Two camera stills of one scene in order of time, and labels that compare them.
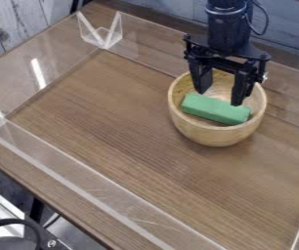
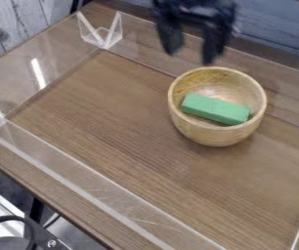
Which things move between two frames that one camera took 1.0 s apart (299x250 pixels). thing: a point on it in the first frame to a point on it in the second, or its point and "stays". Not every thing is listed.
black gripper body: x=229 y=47 to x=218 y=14
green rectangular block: x=215 y=109 stays
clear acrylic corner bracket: x=103 y=37 stays
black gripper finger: x=202 y=73 to x=171 y=31
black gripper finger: x=242 y=87 to x=214 y=39
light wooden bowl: x=202 y=130 stays
